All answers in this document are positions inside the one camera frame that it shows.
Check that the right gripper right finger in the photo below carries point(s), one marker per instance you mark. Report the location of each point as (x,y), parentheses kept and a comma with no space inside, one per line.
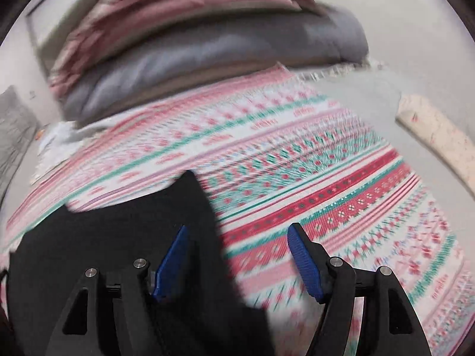
(390,325)

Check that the white fabric on bed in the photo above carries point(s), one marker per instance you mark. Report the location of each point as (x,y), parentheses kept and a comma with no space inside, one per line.
(59,143)

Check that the beige folded quilt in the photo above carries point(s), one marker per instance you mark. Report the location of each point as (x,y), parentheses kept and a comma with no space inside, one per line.
(62,16)

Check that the grey tufted headboard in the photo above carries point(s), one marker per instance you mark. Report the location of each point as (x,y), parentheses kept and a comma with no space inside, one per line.
(17,130)

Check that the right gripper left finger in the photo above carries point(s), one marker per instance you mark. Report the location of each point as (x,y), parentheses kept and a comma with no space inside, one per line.
(116,313)

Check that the grey folded quilt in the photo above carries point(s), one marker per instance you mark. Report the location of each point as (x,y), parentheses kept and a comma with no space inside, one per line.
(188,56)

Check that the patterned pink green bedspread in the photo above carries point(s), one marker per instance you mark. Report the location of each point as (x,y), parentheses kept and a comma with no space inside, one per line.
(269,150)

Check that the black large jacket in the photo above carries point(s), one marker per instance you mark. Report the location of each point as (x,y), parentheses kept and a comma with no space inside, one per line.
(204,316)

